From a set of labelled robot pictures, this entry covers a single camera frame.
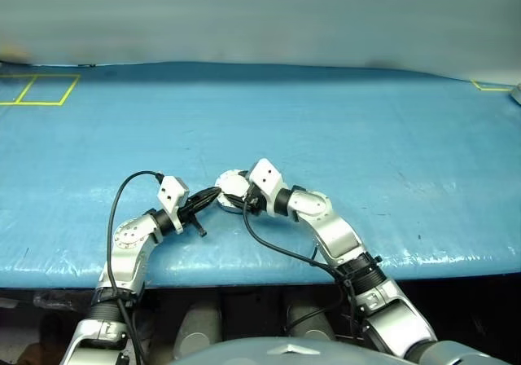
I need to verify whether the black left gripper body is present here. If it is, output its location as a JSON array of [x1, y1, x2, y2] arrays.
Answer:
[[177, 196, 208, 240]]

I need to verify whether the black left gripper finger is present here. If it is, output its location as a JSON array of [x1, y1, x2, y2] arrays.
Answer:
[[190, 193, 221, 214], [188, 187, 220, 204]]

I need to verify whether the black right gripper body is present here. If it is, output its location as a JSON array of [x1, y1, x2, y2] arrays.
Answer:
[[243, 180, 266, 218]]

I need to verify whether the small white object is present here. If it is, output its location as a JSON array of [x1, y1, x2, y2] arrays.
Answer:
[[217, 169, 250, 198]]

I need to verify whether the grey rounded cylinder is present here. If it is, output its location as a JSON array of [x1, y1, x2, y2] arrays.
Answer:
[[283, 303, 337, 341], [177, 299, 223, 345]]

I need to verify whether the grey robot torso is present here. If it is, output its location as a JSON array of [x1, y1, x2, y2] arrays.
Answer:
[[170, 335, 521, 365]]

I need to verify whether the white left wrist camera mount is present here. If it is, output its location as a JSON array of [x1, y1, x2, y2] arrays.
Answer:
[[156, 174, 190, 235]]

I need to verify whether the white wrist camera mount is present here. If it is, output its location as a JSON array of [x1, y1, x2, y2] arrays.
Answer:
[[156, 174, 190, 235], [245, 158, 285, 216]]

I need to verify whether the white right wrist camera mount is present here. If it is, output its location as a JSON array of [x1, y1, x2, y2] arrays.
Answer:
[[245, 158, 285, 216]]

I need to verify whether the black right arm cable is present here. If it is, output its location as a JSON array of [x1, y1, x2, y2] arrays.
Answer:
[[242, 200, 367, 344]]

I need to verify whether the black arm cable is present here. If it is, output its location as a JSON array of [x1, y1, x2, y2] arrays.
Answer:
[[106, 170, 164, 364], [242, 200, 367, 344]]

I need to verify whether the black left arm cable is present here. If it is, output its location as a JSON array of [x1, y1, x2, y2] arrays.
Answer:
[[106, 170, 164, 364]]

